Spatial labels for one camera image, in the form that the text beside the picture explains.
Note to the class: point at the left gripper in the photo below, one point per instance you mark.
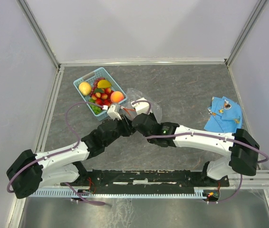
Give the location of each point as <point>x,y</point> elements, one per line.
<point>126,122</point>

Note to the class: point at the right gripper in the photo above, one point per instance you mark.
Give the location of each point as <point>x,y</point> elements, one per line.
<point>150,115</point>

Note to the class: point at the orange pink peach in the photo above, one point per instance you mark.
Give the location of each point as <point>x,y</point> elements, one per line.
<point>116,97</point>

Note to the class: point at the clear zip top bag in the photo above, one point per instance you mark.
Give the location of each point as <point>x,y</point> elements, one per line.
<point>134,94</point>

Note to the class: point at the yellow starfruit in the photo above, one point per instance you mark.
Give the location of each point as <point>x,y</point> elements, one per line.
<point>103,84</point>

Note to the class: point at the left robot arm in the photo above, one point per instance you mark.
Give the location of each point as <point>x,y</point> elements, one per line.
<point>31,171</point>

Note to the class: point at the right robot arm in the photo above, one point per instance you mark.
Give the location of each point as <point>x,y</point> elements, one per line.
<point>239,151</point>

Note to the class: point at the green grape bunch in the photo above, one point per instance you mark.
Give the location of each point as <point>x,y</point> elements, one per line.
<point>95,109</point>

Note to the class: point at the red lychee cluster with leaves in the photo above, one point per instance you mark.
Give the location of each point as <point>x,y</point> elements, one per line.
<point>102,96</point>

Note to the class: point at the light blue plastic basket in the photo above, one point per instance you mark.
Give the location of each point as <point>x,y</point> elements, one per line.
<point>90,77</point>

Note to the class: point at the purple grape bunch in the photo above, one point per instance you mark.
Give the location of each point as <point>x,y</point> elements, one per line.
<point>94,87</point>

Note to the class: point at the blue printed cloth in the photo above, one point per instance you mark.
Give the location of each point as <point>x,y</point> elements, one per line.
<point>225,116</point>

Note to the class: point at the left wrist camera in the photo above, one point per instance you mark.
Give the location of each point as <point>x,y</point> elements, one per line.
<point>113,111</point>

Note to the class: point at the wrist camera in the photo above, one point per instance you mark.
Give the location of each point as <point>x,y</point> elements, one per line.
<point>141,106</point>
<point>113,111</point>

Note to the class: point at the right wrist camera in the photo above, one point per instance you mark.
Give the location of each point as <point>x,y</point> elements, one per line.
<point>141,106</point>

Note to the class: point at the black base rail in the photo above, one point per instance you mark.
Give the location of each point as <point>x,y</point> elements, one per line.
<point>146,182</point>

